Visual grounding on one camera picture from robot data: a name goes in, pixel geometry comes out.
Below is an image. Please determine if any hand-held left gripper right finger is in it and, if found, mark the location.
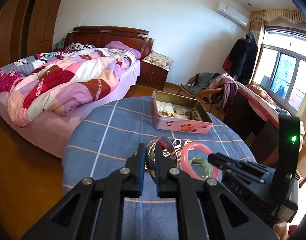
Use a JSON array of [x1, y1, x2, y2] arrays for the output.
[[155, 145, 281, 240]]

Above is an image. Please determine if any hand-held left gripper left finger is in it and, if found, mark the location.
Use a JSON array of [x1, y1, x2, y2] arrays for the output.
[[21, 143, 146, 240]]

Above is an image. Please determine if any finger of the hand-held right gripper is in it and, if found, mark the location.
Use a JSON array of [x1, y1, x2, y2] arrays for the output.
[[225, 169, 267, 184], [207, 152, 274, 175]]

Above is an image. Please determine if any green translucent bangle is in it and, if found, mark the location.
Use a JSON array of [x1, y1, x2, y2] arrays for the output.
[[189, 156, 213, 179]]

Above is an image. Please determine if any pink bangle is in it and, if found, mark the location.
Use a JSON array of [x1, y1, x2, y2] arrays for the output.
[[180, 142, 221, 180]]

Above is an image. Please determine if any wide silver bangle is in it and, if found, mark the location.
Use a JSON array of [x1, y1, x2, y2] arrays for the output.
[[146, 135, 179, 184]]

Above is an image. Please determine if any pink tin box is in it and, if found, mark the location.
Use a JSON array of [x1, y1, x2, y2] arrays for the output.
[[151, 90, 214, 134]]

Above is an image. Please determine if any pearl bead necklace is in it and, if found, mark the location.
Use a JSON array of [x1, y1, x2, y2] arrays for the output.
[[159, 109, 183, 118]]

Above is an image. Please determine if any dark wooden desk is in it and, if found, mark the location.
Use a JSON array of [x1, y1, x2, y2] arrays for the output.
[[223, 82, 303, 165]]

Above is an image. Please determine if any blue plaid tablecloth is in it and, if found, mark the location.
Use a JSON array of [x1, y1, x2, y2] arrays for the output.
[[62, 96, 256, 240]]

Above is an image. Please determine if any red white desk cloth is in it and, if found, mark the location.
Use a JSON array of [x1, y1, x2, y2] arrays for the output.
[[236, 81, 281, 128]]

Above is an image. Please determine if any wicker chair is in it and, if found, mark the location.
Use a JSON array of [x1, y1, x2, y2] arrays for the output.
[[178, 76, 223, 113]]

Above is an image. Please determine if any pink floral cushion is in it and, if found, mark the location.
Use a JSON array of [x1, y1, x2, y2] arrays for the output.
[[245, 84, 276, 105]]

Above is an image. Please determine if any printed paper card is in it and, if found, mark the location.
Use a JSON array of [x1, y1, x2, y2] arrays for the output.
[[156, 101, 191, 117]]

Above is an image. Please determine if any purple plaid shirt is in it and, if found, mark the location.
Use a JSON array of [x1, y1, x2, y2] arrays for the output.
[[209, 74, 239, 112]]

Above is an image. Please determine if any window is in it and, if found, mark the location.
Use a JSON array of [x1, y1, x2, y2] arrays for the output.
[[253, 27, 306, 113]]

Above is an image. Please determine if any grey garment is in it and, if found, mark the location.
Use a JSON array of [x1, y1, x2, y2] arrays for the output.
[[185, 72, 222, 94]]

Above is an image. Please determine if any bed with pink sheet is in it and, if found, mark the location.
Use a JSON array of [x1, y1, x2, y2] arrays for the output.
[[0, 26, 156, 159]]

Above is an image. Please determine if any dark wooden nightstand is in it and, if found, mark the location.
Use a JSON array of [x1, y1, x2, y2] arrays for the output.
[[137, 60, 168, 92]]

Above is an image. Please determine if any black hanging coat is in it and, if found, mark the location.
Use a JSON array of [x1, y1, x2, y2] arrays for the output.
[[223, 32, 259, 85]]

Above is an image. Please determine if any floral pillow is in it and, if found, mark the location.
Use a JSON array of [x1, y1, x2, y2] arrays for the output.
[[142, 50, 173, 70]]

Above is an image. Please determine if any patchwork quilt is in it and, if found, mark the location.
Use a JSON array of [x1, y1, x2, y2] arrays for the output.
[[0, 47, 136, 127]]

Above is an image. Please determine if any purple pillow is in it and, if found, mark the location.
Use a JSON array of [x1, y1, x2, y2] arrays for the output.
[[104, 40, 141, 58]]

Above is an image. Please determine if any yellow curtain valance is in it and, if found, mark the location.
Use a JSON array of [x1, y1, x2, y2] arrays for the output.
[[250, 9, 306, 34]]

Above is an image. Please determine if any black white patterned cloth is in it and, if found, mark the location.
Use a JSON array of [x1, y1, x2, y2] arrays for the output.
[[66, 42, 96, 52]]

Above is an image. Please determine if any dark wooden headboard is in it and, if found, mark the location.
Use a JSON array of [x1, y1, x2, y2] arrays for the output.
[[64, 26, 155, 60]]

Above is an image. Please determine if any white air conditioner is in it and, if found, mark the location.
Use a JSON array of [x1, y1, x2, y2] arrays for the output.
[[216, 2, 249, 27]]

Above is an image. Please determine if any teal cloth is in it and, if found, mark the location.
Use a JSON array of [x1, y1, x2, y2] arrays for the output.
[[54, 37, 66, 50]]

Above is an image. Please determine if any brown wooden wardrobe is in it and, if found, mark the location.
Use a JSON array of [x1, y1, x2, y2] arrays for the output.
[[0, 0, 69, 67]]

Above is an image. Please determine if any brown wooden bead bracelet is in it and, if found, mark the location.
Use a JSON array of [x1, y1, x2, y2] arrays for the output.
[[184, 107, 200, 120]]

